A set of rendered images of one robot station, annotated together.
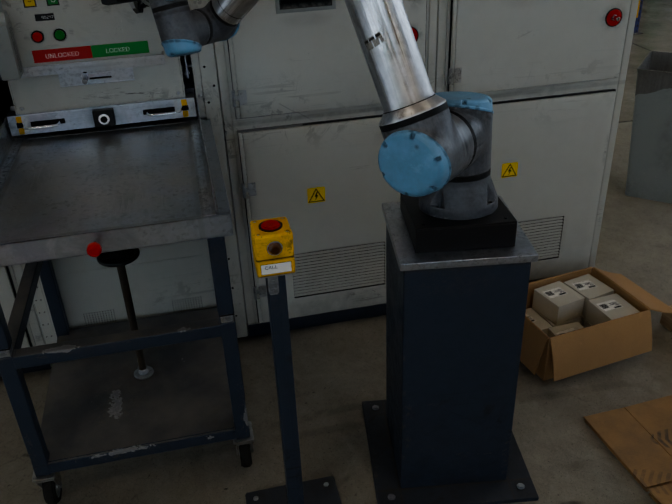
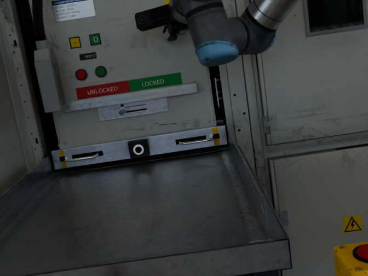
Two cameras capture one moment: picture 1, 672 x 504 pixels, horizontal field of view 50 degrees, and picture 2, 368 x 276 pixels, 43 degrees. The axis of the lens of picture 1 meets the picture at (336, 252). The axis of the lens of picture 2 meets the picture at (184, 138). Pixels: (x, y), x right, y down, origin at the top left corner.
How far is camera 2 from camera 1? 87 cm
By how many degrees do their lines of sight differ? 22
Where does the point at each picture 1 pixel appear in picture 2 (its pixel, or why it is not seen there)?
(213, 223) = (265, 251)
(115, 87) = (150, 119)
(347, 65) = not seen: outside the picture
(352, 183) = not seen: outside the picture
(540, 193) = not seen: outside the picture
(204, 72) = (234, 100)
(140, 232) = (168, 264)
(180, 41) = (216, 43)
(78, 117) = (115, 149)
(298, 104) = (331, 127)
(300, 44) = (331, 66)
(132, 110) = (165, 140)
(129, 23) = (164, 57)
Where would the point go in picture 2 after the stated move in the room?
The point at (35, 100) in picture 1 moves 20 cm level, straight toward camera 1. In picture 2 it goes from (77, 134) to (75, 147)
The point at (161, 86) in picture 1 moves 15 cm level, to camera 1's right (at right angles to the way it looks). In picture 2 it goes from (193, 116) to (242, 110)
